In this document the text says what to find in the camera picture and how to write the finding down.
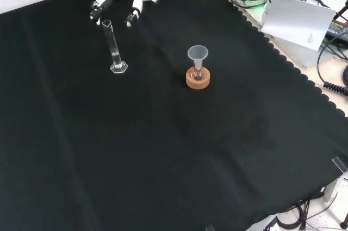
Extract clear graduated cylinder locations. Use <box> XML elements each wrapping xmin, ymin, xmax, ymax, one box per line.
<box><xmin>102</xmin><ymin>19</ymin><xmax>129</xmax><ymax>75</ymax></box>

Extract clear plastic funnel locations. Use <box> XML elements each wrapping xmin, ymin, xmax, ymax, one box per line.
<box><xmin>187</xmin><ymin>45</ymin><xmax>209</xmax><ymax>69</ymax></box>

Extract round-bottom glass flask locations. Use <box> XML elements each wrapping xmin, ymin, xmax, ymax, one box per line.
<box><xmin>190</xmin><ymin>61</ymin><xmax>206</xmax><ymax>82</ymax></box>

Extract black cloth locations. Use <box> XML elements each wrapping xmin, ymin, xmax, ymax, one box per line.
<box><xmin>0</xmin><ymin>0</ymin><xmax>348</xmax><ymax>231</ymax></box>

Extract pale board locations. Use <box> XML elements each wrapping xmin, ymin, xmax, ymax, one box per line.
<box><xmin>260</xmin><ymin>0</ymin><xmax>337</xmax><ymax>52</ymax></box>

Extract black power adapter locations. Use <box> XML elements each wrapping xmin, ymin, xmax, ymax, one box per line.
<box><xmin>324</xmin><ymin>20</ymin><xmax>348</xmax><ymax>43</ymax></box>

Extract black tripod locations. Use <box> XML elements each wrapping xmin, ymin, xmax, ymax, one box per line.
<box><xmin>339</xmin><ymin>208</ymin><xmax>348</xmax><ymax>229</ymax></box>

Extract cork ring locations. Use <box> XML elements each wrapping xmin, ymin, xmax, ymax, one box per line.
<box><xmin>185</xmin><ymin>67</ymin><xmax>212</xmax><ymax>90</ymax></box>

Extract black coiled cable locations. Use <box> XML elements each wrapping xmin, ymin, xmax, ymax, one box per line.
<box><xmin>316</xmin><ymin>42</ymin><xmax>348</xmax><ymax>95</ymax></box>

